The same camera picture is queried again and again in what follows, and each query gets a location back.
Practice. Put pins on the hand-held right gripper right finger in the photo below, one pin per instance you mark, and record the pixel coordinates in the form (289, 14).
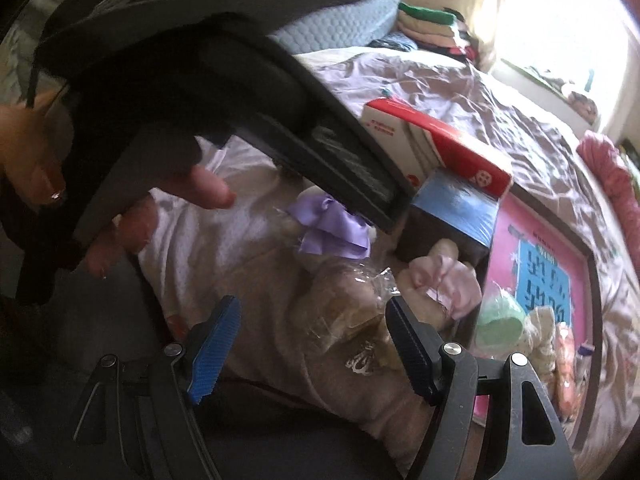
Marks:
(407, 345)

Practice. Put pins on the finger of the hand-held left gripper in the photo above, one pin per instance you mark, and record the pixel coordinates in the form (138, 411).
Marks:
(350, 175)

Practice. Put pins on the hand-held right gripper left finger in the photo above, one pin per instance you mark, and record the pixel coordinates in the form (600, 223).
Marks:
(210, 355)

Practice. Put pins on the plastic bag purple ribbon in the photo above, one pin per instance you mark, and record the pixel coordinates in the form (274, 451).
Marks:
(325, 230)

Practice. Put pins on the clear bag beige contents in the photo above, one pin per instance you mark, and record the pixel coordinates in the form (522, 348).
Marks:
(340, 310)

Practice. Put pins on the green soft puff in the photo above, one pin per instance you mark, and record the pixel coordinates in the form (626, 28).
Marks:
(500, 325)

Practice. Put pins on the cream floral cloth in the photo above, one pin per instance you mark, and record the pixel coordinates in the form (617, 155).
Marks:
(540, 340)

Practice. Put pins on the orange printed packet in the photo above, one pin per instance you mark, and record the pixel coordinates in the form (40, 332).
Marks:
(565, 375)

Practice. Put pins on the dark cardboard tray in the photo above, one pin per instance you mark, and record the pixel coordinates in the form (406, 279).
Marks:
(591, 335)

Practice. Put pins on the person's left hand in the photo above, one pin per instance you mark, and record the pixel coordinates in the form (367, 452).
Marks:
(30, 150)

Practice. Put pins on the pink scrunchie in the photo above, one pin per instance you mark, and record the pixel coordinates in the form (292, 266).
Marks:
(445, 280)

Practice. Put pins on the blue grey box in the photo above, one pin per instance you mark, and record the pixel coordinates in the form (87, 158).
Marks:
(450, 205)

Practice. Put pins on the red white carton box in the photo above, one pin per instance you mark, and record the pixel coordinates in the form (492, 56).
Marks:
(465, 160)

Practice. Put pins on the pink book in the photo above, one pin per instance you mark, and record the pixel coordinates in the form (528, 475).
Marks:
(510, 260)

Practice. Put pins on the blue patterned cloth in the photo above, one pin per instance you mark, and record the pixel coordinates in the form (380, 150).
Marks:
(395, 42)

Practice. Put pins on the grey quilted cover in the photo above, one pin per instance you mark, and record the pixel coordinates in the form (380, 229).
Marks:
(340, 25)

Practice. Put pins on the stack of folded clothes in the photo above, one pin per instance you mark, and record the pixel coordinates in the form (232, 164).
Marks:
(430, 25)

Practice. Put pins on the lavender bed blanket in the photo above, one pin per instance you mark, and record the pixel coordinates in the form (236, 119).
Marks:
(525, 125)

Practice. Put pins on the cream curtain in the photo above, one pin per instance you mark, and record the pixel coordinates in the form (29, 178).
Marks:
(485, 10)

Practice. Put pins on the pile of clothes on windowsill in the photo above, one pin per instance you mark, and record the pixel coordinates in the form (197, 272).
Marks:
(580, 102)

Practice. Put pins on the pink quilt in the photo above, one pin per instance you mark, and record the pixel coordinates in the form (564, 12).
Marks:
(605, 165)

